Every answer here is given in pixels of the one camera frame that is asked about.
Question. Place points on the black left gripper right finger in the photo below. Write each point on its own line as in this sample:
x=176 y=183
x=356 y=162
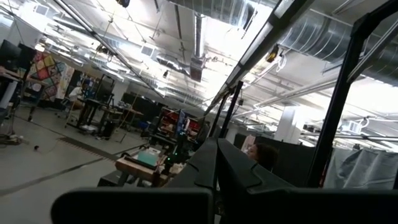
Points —
x=267 y=205

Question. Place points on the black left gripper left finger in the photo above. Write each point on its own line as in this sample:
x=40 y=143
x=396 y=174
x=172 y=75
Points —
x=186 y=202

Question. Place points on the person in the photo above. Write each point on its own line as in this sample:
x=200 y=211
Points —
x=264 y=155

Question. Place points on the black partition panel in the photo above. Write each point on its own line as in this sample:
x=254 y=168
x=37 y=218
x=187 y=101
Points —
x=295 y=161

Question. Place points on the teal white box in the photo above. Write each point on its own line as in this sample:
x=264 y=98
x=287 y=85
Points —
x=148 y=158

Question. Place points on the brown wooden workbench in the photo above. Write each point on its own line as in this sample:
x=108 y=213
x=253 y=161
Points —
x=136 y=171

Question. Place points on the grey plastic tarp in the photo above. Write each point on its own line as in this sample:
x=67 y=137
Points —
x=367 y=171

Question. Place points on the colourful patchwork banner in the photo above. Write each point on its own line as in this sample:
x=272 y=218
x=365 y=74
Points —
x=49 y=74

